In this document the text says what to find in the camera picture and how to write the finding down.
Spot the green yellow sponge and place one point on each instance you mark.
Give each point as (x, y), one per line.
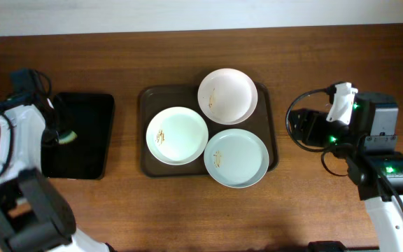
(67, 137)

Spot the brown plastic serving tray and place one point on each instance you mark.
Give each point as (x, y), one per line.
(154, 99)

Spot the black rectangular tray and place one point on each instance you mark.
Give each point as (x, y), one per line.
(90, 117)

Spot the pale blue plate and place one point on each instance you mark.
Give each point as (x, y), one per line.
(236, 158)

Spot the white plate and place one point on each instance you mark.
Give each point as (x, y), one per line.
(227, 96)
(176, 136)

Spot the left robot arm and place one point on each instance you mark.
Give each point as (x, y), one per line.
(33, 214)

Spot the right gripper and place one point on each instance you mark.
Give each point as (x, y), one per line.
(300, 123)

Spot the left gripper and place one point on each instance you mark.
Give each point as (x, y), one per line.
(48, 136)

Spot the white plate top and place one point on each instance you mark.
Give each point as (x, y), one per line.
(227, 96)

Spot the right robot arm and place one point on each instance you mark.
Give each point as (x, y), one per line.
(360, 129)

